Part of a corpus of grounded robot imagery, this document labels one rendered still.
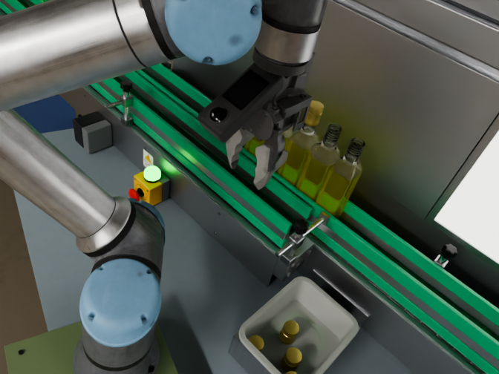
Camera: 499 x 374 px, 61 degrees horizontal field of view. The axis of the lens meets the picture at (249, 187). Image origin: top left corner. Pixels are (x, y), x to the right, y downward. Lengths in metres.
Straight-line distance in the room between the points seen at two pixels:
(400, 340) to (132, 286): 0.61
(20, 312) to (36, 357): 1.04
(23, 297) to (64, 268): 0.90
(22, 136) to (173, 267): 0.53
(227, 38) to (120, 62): 0.10
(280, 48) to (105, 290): 0.42
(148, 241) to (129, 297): 0.12
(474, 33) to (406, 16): 0.13
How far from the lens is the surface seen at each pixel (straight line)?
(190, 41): 0.35
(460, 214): 1.00
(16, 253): 2.09
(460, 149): 0.93
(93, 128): 1.29
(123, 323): 0.66
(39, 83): 0.41
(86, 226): 0.72
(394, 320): 0.99
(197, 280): 1.03
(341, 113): 1.03
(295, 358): 0.91
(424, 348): 1.00
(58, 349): 0.89
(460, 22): 0.88
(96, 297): 0.67
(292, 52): 0.52
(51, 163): 0.67
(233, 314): 1.00
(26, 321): 1.89
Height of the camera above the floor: 1.61
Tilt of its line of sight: 43 degrees down
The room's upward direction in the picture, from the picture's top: 14 degrees clockwise
